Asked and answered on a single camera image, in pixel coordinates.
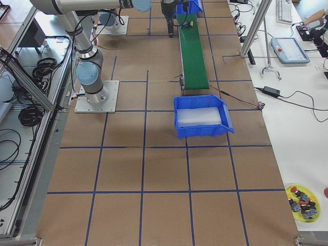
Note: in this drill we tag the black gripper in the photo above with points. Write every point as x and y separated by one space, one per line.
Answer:
167 10

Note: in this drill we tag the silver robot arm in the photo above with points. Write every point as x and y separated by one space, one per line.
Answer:
109 21
88 71

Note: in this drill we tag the yellow plate of buttons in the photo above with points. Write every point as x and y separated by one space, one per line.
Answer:
303 203

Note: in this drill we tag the blue left plastic bin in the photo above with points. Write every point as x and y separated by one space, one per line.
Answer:
190 7

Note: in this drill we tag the blue plastic bin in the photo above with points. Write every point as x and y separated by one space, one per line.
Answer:
190 7
202 101

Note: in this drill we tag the green conveyor belt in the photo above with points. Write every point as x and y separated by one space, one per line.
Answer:
194 74

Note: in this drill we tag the blue right plastic bin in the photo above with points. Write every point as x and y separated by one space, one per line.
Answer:
202 101

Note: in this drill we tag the metal reacher tool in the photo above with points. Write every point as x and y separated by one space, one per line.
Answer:
268 67

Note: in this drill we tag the white keyboard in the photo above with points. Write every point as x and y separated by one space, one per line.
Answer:
284 11

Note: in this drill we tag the black power adapter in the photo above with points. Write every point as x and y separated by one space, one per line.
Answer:
271 91

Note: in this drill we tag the teach pendant tablet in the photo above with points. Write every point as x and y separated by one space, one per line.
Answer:
289 50

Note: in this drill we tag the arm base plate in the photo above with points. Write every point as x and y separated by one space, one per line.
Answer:
104 101
122 30

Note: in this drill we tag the aluminium frame post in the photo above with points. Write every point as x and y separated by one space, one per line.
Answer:
259 17

